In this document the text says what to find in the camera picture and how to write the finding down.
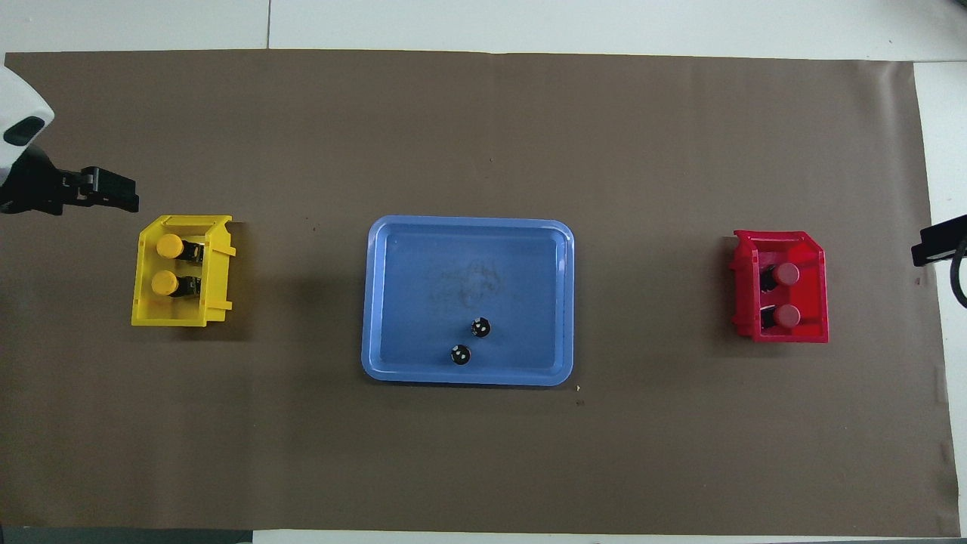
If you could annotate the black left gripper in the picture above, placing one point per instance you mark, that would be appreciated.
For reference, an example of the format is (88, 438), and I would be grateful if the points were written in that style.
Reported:
(34, 189)

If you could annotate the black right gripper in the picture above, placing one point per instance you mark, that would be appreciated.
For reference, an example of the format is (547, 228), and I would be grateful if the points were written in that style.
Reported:
(962, 234)

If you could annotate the yellow push button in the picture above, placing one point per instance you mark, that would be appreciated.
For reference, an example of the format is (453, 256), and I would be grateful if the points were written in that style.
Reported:
(164, 283)
(168, 245)

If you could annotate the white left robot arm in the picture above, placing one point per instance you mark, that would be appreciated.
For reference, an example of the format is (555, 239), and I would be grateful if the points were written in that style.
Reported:
(19, 98)

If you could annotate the yellow plastic bin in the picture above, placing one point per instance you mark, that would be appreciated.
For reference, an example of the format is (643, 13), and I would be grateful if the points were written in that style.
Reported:
(147, 310)

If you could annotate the red plastic bin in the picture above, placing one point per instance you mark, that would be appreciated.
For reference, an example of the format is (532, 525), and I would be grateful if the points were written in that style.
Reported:
(812, 332)

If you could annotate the brown paper table mat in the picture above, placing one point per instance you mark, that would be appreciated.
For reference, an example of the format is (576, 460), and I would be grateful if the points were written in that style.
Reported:
(483, 136)

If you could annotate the small black cylinder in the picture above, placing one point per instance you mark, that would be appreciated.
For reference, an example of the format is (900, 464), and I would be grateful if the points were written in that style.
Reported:
(460, 354)
(480, 327)

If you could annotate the blue plastic tray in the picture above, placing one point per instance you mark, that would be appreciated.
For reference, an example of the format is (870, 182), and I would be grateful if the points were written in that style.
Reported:
(521, 302)

